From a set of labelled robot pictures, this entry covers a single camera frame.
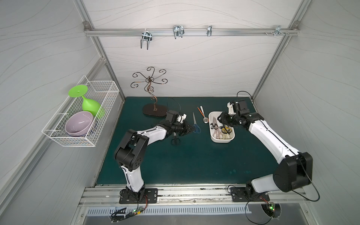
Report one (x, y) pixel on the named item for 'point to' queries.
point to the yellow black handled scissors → (226, 129)
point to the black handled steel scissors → (175, 140)
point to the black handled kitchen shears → (214, 125)
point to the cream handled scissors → (222, 136)
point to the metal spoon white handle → (206, 119)
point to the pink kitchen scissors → (216, 132)
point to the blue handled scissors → (197, 128)
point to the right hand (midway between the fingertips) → (220, 117)
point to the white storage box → (219, 132)
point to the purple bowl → (78, 123)
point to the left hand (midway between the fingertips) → (196, 129)
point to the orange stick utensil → (201, 112)
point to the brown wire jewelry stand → (158, 111)
